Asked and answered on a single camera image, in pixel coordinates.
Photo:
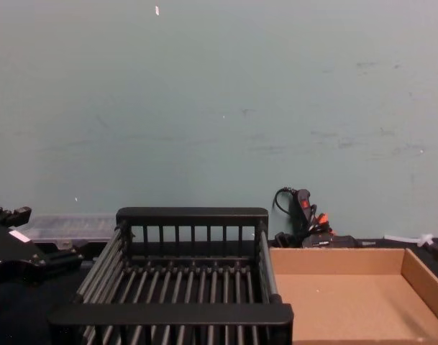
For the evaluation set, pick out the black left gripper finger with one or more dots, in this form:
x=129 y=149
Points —
x=15 y=217
x=60 y=264

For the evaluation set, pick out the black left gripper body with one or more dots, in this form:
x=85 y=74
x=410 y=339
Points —
x=13 y=257

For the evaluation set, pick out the clear plastic case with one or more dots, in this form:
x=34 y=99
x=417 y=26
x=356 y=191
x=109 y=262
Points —
x=71 y=226

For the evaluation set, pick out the shallow brown cardboard tray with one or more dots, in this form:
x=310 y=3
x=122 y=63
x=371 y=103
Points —
x=348 y=305

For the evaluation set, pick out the black rack with steel bars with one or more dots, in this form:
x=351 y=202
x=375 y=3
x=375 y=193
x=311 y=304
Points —
x=168 y=316

